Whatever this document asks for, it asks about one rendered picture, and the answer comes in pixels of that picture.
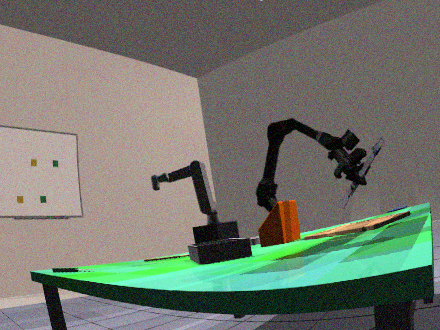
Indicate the white cylinder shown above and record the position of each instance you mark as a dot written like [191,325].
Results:
[255,241]

